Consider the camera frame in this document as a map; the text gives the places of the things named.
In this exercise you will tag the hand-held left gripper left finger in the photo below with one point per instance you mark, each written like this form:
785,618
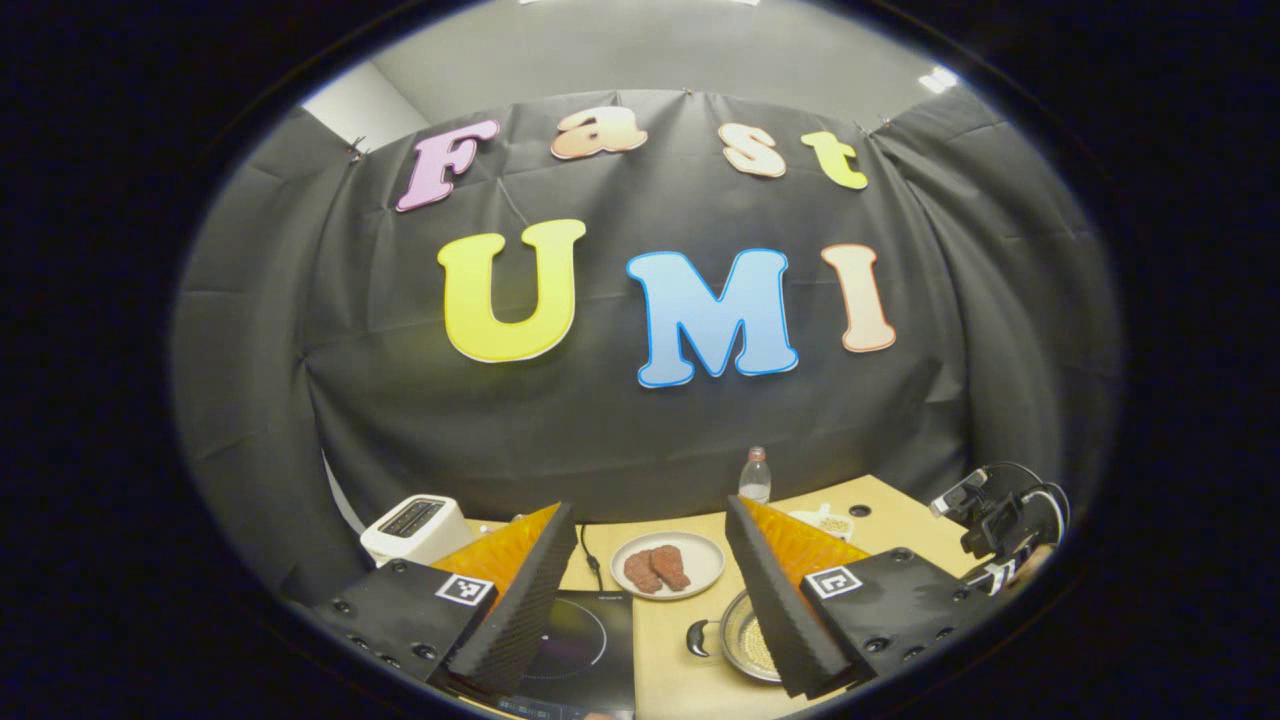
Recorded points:
525,610

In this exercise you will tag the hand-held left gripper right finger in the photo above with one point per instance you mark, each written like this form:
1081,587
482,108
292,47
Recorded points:
775,600

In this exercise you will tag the black induction cooktop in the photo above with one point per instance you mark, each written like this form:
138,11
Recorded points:
590,650

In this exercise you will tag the heap of soybeans in pot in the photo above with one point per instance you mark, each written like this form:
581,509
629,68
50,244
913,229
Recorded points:
760,650

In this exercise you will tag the round beige plate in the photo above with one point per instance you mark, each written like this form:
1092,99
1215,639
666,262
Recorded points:
700,560

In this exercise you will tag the white divided dish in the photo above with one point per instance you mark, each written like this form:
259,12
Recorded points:
825,522

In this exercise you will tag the small pile of yellow beans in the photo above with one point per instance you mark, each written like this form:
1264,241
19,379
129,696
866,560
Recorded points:
835,523

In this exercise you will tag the red meat slice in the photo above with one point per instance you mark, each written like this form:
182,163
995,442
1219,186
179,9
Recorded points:
672,567
640,572

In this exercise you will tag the clear plastic water bottle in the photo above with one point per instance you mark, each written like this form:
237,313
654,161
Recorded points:
755,480

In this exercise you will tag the white toaster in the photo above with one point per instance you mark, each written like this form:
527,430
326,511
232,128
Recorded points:
410,530

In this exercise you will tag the black backdrop cloth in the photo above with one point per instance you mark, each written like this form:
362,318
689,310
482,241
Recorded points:
600,440

